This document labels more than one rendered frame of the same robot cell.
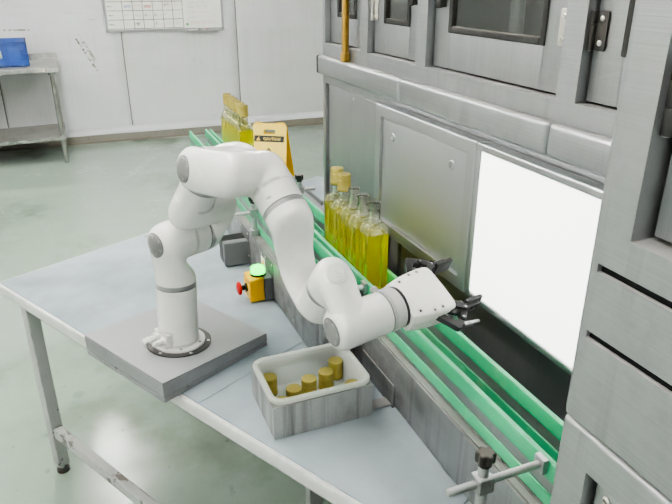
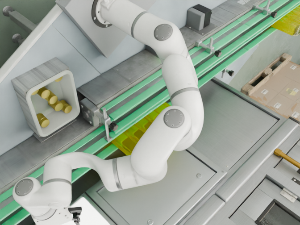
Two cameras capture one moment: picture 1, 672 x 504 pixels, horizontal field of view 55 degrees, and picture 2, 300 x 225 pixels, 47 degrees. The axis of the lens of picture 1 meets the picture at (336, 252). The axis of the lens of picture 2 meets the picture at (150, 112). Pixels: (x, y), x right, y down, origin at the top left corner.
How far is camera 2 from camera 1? 0.87 m
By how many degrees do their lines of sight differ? 31
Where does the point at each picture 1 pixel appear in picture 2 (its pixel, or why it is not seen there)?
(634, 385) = not seen: outside the picture
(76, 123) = not seen: outside the picture
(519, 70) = not seen: outside the picture
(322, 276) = (53, 200)
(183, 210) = (170, 75)
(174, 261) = (147, 41)
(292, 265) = (85, 161)
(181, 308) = (121, 26)
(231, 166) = (146, 171)
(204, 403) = (50, 28)
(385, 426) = (17, 134)
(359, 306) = (35, 207)
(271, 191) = (127, 179)
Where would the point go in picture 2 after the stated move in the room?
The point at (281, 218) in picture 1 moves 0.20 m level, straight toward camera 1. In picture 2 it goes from (106, 180) to (34, 220)
